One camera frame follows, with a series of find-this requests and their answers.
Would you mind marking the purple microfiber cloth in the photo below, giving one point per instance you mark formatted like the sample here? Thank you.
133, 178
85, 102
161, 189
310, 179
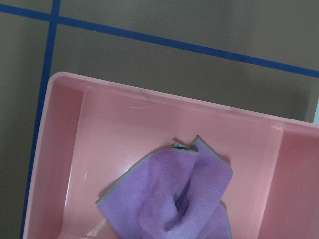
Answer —
171, 193

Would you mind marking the pink plastic bin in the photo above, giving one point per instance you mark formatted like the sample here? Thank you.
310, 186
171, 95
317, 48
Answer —
92, 131

